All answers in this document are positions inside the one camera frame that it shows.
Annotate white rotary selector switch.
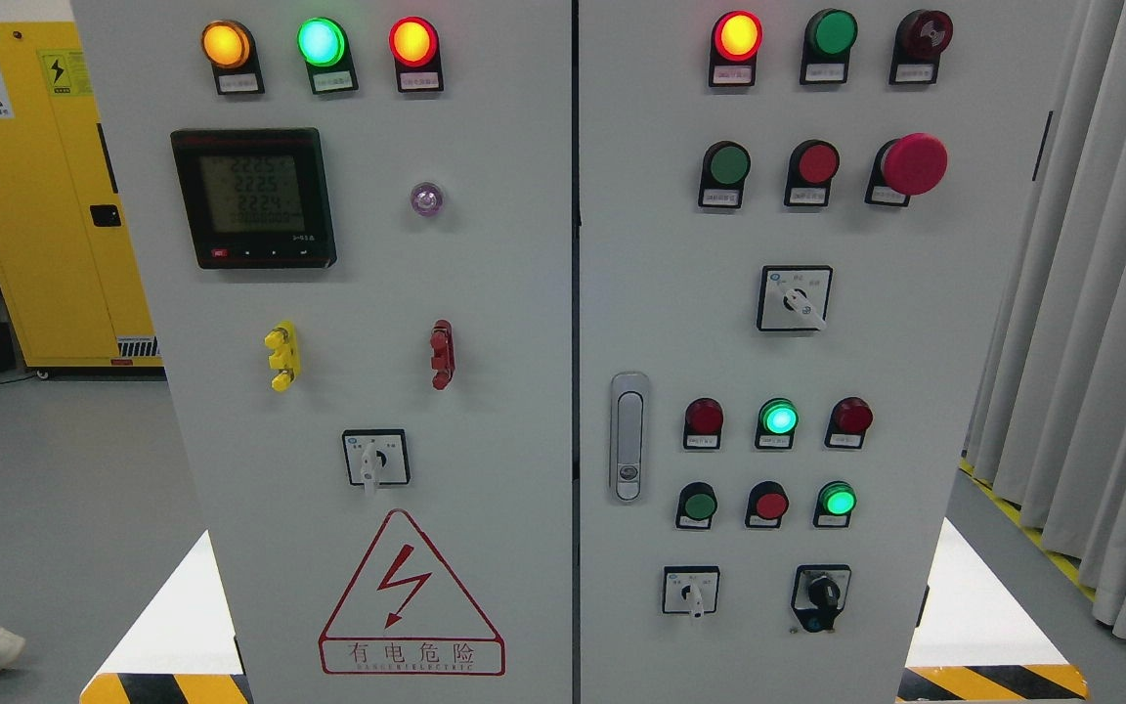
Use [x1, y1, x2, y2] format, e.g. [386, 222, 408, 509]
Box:
[341, 429, 411, 496]
[661, 565, 722, 620]
[756, 266, 833, 332]

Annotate amber indicator light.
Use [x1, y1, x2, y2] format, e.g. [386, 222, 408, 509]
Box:
[202, 20, 265, 95]

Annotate grey electrical control cabinet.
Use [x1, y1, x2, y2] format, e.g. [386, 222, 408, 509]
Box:
[72, 1, 1085, 703]

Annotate red terminal block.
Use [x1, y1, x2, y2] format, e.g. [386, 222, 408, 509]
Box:
[429, 318, 455, 389]

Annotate dark red indicator lower left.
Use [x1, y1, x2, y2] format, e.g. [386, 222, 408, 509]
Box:
[682, 396, 724, 451]

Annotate dark red indicator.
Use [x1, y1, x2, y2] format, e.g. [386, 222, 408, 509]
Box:
[825, 396, 875, 451]
[682, 396, 724, 451]

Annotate small clear panel lamp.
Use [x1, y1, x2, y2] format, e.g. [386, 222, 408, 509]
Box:
[410, 182, 444, 219]

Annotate lit green indicator lower middle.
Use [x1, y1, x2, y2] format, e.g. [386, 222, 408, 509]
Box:
[754, 396, 799, 451]

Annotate green push button upper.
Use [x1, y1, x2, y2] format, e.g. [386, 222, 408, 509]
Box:
[697, 140, 751, 210]

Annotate red push button lower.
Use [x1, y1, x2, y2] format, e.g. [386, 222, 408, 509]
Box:
[745, 480, 790, 531]

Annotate red push button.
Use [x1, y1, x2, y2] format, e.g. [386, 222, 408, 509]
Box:
[783, 139, 840, 206]
[745, 480, 790, 531]

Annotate yellow terminal block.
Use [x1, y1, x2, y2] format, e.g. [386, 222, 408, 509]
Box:
[263, 320, 301, 393]

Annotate dark red indicator lower right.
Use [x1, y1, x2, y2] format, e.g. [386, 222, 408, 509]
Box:
[825, 396, 875, 451]

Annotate red electric danger warning sticker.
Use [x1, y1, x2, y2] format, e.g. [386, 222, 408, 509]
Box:
[318, 508, 506, 677]

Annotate lit green push button lower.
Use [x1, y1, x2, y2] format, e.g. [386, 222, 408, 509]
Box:
[812, 480, 857, 529]

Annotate red push button upper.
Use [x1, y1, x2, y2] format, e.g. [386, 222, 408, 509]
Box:
[783, 139, 840, 206]

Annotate black digital power meter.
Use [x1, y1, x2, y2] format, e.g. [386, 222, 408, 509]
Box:
[170, 126, 338, 269]

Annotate red indicator light top left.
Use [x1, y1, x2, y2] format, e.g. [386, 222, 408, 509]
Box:
[388, 15, 444, 93]

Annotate red lit indicator right door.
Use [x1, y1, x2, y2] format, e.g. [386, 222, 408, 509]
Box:
[708, 10, 763, 88]

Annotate green indicator light top left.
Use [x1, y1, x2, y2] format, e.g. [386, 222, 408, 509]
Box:
[296, 17, 359, 95]

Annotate red emergency stop mushroom button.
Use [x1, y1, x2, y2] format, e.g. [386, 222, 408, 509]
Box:
[864, 132, 950, 206]

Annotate dark green indicator top right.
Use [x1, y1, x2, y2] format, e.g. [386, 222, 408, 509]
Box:
[799, 8, 858, 84]

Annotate dark red buzzer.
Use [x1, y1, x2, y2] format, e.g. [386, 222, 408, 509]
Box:
[888, 9, 955, 86]

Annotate grey curtain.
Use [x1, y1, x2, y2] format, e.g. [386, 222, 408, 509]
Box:
[966, 1, 1126, 638]

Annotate yellow safety storage cabinet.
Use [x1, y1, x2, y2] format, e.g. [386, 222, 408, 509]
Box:
[0, 23, 162, 371]

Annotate grey cabinet door handle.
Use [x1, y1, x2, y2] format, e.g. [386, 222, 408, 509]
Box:
[609, 373, 651, 504]

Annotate white rotary selector switch bottom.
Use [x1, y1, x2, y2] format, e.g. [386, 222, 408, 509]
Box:
[661, 565, 722, 620]

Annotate black key selector switch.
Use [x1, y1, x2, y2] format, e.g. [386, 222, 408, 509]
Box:
[790, 564, 852, 634]

